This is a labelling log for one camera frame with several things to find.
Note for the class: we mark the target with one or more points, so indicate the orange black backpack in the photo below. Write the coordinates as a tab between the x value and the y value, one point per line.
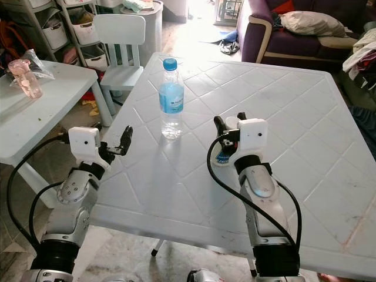
13	41

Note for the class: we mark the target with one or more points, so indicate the large white plastic table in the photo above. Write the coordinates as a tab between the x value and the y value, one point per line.
288	100

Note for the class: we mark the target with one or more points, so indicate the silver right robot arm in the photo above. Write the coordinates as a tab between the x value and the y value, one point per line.
267	205

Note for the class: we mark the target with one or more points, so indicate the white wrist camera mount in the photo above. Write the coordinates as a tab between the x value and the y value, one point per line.
83	147
254	136

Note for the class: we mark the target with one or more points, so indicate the purple sofa beige trim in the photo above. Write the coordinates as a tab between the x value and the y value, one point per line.
299	47

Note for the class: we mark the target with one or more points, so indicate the beige pillow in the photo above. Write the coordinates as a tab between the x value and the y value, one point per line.
311	23

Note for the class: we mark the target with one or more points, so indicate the small yellow toy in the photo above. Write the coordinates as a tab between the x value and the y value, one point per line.
91	107

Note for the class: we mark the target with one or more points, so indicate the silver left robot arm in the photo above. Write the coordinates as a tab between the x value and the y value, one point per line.
73	205

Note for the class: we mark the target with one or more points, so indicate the white round bin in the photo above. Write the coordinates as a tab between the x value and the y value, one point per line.
153	32

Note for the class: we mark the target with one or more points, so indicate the grey robot right leg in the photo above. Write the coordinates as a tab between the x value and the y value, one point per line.
208	276

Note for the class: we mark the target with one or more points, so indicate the blue cloth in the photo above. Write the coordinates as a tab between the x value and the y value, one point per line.
229	42

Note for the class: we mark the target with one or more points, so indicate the pile of light clothes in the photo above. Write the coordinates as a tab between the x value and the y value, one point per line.
361	56

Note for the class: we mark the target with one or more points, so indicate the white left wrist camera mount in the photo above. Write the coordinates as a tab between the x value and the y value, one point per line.
83	147

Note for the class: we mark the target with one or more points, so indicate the small white table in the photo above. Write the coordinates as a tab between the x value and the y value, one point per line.
35	123

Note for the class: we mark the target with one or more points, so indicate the clear water bottle blue cap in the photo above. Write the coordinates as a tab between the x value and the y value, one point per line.
171	100

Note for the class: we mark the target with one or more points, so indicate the pale blue child's chair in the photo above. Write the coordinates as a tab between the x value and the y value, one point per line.
119	34

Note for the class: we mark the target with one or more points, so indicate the small white bottle blue label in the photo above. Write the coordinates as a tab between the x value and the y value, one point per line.
218	160

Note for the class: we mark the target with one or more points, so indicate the grey shelf with storage bins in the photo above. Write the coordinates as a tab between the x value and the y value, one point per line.
79	32

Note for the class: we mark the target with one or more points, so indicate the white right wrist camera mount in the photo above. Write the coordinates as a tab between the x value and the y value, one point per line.
254	136

